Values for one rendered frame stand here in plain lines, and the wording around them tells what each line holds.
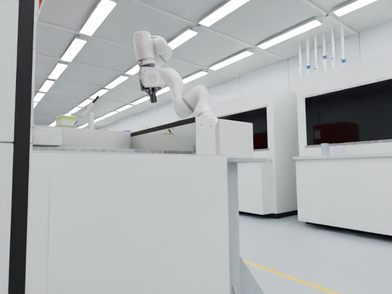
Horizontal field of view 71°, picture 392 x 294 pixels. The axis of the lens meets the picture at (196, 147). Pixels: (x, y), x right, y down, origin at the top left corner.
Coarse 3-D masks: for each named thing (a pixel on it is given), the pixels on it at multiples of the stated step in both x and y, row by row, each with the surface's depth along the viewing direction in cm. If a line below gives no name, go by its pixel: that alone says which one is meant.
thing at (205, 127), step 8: (200, 120) 99; (208, 120) 101; (200, 128) 98; (208, 128) 101; (200, 136) 98; (208, 136) 101; (200, 144) 98; (208, 144) 100; (200, 152) 98; (208, 152) 100
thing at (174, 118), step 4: (168, 116) 651; (172, 116) 637; (176, 116) 623; (156, 120) 695; (160, 120) 679; (164, 120) 663; (168, 120) 650; (172, 120) 636; (176, 120) 622; (148, 124) 729; (152, 124) 711; (156, 124) 694; (160, 124) 678
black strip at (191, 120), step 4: (180, 120) 105; (184, 120) 103; (188, 120) 101; (192, 120) 99; (164, 124) 114; (168, 124) 112; (172, 124) 109; (176, 124) 107; (180, 124) 105; (184, 124) 103; (148, 128) 125; (152, 128) 122; (156, 128) 119; (160, 128) 117; (164, 128) 114; (132, 132) 139; (136, 132) 135; (140, 132) 132; (144, 132) 128; (148, 132) 125
